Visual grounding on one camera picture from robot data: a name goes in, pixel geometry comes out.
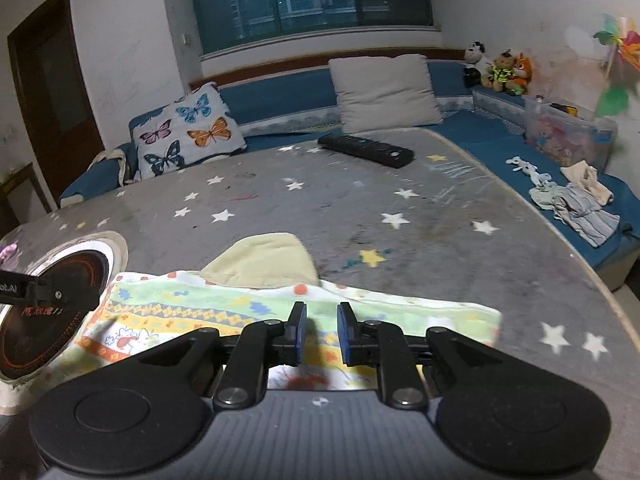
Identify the green patterned child shirt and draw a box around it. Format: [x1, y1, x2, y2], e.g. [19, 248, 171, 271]
[38, 233, 501, 390]

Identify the pink hair scrunchie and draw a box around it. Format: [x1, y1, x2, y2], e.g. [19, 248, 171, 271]
[0, 243, 17, 268]

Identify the round built-in induction cooker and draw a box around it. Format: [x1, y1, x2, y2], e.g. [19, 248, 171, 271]
[1, 231, 128, 416]

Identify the beige cloth on sofa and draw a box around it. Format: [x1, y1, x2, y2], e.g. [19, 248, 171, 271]
[89, 148, 132, 187]

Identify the dark wooden door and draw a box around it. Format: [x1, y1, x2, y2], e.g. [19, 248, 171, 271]
[8, 0, 104, 205]

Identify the black remote control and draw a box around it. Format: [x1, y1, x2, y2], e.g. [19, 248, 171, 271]
[318, 133, 414, 169]

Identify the butterfly print pillow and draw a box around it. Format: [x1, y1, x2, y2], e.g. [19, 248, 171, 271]
[132, 82, 246, 180]

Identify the pale green small garment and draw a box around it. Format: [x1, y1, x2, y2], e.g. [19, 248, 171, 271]
[528, 182, 566, 210]

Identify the white small toy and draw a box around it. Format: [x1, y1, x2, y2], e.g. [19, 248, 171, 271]
[506, 156, 537, 176]

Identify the striped grey garment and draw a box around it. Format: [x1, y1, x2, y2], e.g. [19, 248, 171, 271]
[552, 185, 620, 247]

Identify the beige cushion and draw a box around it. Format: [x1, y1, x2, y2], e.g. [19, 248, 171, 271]
[329, 54, 442, 133]

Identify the blue sofa bench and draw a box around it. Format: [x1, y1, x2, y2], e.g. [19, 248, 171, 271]
[61, 58, 639, 271]

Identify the beige small garment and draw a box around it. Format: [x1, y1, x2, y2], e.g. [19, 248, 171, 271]
[560, 160, 614, 206]

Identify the clear plastic toy box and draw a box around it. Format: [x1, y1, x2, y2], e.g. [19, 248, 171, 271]
[524, 96, 618, 171]

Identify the bear plush toy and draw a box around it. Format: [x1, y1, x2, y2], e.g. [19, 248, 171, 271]
[480, 49, 515, 92]

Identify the panda plush toy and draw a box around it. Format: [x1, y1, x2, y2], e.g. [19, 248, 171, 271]
[463, 41, 490, 88]

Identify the orange plush toy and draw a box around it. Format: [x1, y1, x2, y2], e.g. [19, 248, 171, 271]
[508, 53, 533, 96]

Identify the colourful pinwheel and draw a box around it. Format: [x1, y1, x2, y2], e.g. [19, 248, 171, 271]
[593, 14, 639, 117]

